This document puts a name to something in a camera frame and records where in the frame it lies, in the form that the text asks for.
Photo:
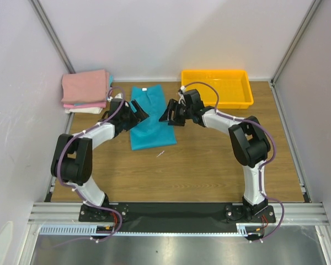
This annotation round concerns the teal t shirt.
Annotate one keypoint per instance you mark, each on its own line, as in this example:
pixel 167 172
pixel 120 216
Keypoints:
pixel 151 133

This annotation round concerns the aluminium corner post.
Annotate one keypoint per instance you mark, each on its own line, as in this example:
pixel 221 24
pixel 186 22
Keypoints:
pixel 312 10
pixel 52 35

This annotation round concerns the dusty pink folded shirt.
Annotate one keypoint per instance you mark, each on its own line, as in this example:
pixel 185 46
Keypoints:
pixel 85 87

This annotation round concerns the light blue folded shirt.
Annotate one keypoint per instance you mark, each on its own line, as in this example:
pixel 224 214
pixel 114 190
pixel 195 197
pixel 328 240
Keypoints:
pixel 111 78

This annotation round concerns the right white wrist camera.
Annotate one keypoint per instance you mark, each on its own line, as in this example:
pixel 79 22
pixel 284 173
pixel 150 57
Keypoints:
pixel 182 89

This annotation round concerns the left aluminium corner post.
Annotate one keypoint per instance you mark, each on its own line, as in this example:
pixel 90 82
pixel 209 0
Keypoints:
pixel 52 35

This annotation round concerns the aluminium frame rail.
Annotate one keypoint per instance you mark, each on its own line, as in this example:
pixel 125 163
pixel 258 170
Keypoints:
pixel 68 212

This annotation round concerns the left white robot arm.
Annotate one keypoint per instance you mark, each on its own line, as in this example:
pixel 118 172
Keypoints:
pixel 72 163

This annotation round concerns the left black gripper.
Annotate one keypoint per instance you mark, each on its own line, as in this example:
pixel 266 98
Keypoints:
pixel 137 116

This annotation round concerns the right aluminium corner post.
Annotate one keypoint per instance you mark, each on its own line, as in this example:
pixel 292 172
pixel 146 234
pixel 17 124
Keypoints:
pixel 312 10

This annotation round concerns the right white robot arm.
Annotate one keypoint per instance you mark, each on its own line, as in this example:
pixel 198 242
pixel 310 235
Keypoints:
pixel 249 143

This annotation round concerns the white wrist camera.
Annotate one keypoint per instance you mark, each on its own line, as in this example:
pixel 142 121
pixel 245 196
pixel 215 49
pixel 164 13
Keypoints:
pixel 119 96
pixel 182 89

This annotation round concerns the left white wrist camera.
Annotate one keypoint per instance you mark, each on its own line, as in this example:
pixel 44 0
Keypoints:
pixel 119 96

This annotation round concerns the white slotted cable duct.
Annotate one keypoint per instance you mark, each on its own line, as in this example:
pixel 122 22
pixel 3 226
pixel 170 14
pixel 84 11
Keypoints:
pixel 91 230

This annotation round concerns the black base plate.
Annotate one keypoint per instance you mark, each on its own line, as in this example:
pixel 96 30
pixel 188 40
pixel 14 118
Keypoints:
pixel 188 217

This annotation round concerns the bright pink folded shirt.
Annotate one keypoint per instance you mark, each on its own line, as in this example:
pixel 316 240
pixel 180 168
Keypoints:
pixel 101 104

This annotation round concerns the yellow plastic tray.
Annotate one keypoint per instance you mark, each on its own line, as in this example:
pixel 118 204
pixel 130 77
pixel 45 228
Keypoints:
pixel 229 88

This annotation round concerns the white folded shirt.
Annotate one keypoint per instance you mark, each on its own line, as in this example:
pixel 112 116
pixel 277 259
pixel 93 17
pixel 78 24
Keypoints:
pixel 90 110

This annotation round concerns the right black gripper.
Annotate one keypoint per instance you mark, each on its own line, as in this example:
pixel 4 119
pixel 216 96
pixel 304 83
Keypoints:
pixel 175 112

